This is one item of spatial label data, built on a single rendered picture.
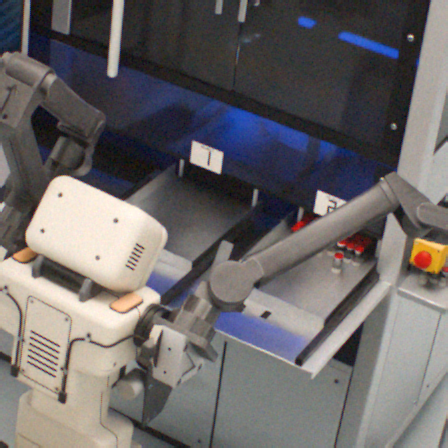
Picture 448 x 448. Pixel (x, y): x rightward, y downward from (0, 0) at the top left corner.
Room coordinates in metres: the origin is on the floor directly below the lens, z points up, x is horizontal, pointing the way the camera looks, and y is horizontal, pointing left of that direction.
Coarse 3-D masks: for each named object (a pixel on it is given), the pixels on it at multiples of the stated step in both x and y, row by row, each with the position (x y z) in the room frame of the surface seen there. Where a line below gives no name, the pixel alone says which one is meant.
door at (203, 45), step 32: (96, 0) 2.94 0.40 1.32; (128, 0) 2.90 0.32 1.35; (160, 0) 2.86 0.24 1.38; (192, 0) 2.83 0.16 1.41; (96, 32) 2.94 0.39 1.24; (128, 32) 2.90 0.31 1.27; (160, 32) 2.86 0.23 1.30; (192, 32) 2.82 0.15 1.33; (224, 32) 2.79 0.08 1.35; (160, 64) 2.86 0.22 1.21; (192, 64) 2.82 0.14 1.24; (224, 64) 2.78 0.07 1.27
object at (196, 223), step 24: (168, 168) 2.87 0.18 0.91; (144, 192) 2.77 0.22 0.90; (168, 192) 2.81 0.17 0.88; (192, 192) 2.83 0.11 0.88; (216, 192) 2.84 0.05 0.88; (168, 216) 2.71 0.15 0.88; (192, 216) 2.72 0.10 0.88; (216, 216) 2.74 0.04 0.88; (240, 216) 2.75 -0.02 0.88; (168, 240) 2.61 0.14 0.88; (192, 240) 2.62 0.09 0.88; (216, 240) 2.59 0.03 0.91; (168, 264) 2.51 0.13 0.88; (192, 264) 2.49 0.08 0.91
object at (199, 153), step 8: (192, 144) 2.79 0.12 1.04; (200, 144) 2.78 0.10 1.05; (192, 152) 2.79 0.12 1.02; (200, 152) 2.78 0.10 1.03; (216, 152) 2.77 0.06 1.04; (192, 160) 2.79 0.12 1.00; (200, 160) 2.78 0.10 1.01; (216, 160) 2.76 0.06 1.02; (208, 168) 2.77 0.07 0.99; (216, 168) 2.76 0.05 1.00
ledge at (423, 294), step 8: (416, 272) 2.62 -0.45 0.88; (408, 280) 2.58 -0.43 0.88; (416, 280) 2.59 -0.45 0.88; (400, 288) 2.54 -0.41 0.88; (408, 288) 2.55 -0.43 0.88; (416, 288) 2.55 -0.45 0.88; (424, 288) 2.56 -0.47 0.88; (432, 288) 2.56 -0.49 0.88; (440, 288) 2.57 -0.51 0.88; (408, 296) 2.53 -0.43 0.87; (416, 296) 2.52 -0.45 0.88; (424, 296) 2.52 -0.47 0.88; (432, 296) 2.53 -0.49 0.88; (440, 296) 2.53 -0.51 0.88; (424, 304) 2.51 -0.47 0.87; (432, 304) 2.50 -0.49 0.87; (440, 304) 2.50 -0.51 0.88; (440, 312) 2.49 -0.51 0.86
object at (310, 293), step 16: (288, 224) 2.74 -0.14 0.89; (272, 240) 2.66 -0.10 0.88; (368, 256) 2.65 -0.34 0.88; (288, 272) 2.54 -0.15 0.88; (304, 272) 2.55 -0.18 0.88; (320, 272) 2.56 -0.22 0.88; (352, 272) 2.58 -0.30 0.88; (368, 272) 2.55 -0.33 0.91; (256, 288) 2.42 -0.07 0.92; (272, 288) 2.47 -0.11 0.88; (288, 288) 2.48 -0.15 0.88; (304, 288) 2.49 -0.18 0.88; (320, 288) 2.50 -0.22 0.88; (336, 288) 2.51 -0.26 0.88; (352, 288) 2.47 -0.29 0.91; (272, 304) 2.40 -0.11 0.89; (288, 304) 2.38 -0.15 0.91; (304, 304) 2.43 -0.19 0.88; (320, 304) 2.44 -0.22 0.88; (336, 304) 2.42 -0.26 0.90; (304, 320) 2.36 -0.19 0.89; (320, 320) 2.34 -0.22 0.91
